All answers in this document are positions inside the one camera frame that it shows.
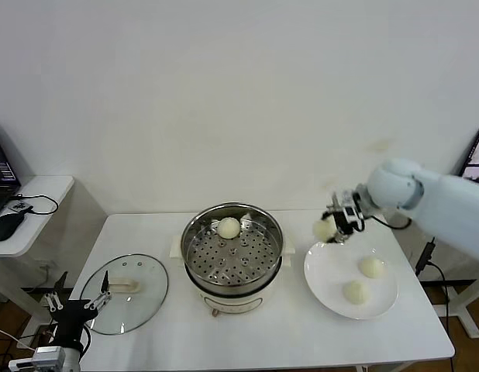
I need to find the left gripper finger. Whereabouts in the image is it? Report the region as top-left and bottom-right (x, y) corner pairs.
(83, 270), (112, 311)
(43, 270), (69, 313)

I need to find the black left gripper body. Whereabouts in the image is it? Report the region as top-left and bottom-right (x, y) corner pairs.
(49, 298), (99, 346)

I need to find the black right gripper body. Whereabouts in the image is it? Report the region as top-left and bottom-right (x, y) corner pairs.
(334, 205), (368, 236)

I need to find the white steamed baozi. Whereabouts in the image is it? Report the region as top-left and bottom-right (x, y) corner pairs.
(343, 281), (371, 306)
(312, 217), (338, 243)
(358, 256), (388, 280)
(217, 216), (241, 239)

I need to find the glass lid with cream handle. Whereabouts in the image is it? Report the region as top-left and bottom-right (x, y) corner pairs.
(79, 253), (170, 336)

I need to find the stainless steel steamer basket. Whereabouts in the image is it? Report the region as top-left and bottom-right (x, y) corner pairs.
(181, 202), (285, 290)

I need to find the black computer mouse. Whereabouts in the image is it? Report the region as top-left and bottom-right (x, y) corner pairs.
(0, 212), (26, 242)

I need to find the white round plate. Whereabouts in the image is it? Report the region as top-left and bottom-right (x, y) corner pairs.
(303, 236), (400, 321)

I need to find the grey adapter with QR sticker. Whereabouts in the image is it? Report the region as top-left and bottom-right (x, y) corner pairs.
(5, 199), (34, 216)

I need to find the white side table with mouse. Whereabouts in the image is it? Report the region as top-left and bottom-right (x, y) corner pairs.
(0, 175), (75, 340)

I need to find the white electric cooker base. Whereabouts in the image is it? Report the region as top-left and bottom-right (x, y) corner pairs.
(169, 231), (297, 317)

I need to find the black laptop beside mouse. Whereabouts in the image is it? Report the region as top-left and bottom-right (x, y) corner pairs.
(0, 126), (22, 220)

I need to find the white side table with label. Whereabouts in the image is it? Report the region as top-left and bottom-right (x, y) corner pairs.
(436, 267), (479, 341)

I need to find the grey laptop with black screen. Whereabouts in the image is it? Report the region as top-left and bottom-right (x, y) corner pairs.
(458, 124), (479, 179)

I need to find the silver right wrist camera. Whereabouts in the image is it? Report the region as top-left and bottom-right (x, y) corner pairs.
(331, 189), (355, 208)

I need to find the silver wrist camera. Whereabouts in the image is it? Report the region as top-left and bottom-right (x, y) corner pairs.
(9, 346), (66, 370)
(331, 189), (355, 208)

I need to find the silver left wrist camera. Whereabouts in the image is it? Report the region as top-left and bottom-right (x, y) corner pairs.
(9, 346), (66, 370)

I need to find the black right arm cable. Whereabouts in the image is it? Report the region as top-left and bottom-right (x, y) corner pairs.
(378, 215), (414, 231)

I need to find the white floor cable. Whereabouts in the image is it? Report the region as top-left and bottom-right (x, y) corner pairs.
(0, 323), (39, 353)

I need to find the black looped laptop cable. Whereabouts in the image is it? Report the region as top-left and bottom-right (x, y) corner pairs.
(14, 192), (59, 216)

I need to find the black cable with power adapter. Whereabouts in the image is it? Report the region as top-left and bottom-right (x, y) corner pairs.
(415, 236), (453, 330)

